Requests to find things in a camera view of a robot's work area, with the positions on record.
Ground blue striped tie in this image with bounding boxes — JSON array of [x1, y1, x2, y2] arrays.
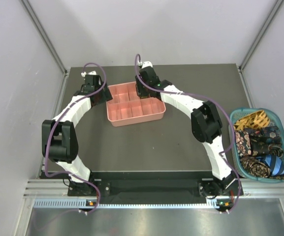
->
[[256, 155, 284, 177]]

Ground pink compartment organizer box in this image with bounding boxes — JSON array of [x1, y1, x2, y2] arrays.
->
[[106, 82, 166, 127]]

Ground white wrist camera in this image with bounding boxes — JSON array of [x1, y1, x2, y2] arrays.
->
[[137, 61, 153, 69], [81, 71, 97, 78]]

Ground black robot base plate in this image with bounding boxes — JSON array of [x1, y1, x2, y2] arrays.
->
[[67, 170, 241, 199]]

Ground right aluminium frame post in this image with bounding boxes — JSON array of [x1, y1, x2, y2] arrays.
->
[[238, 0, 284, 72]]

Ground dark floral navy tie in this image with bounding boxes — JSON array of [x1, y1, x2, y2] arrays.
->
[[244, 126, 282, 145]]

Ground teal plastic basket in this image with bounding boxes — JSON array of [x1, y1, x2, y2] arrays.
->
[[230, 108, 284, 183]]

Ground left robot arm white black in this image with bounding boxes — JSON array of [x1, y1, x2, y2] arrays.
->
[[41, 71, 113, 196]]

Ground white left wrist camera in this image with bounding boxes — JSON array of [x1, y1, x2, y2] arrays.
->
[[81, 71, 97, 78]]

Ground pink floral dark tie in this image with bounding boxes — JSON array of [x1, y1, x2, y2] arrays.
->
[[235, 131, 252, 158]]

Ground aluminium frame post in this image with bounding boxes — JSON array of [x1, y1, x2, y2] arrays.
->
[[19, 0, 67, 74], [238, 0, 284, 72]]

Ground orange patterned tie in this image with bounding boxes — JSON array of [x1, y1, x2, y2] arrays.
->
[[233, 110, 271, 131]]

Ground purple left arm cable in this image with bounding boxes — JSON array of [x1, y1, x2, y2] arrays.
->
[[44, 62, 107, 214]]

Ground brown paisley rolled tie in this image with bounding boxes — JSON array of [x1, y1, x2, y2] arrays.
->
[[240, 156, 271, 178]]

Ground left aluminium frame post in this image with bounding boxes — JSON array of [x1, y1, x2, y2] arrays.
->
[[19, 0, 67, 74]]

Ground slotted grey cable duct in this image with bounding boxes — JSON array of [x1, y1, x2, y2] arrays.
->
[[33, 199, 231, 209]]

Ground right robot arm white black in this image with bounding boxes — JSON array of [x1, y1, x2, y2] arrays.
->
[[135, 65, 236, 196]]

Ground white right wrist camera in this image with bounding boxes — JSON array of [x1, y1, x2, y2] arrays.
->
[[137, 61, 153, 69]]

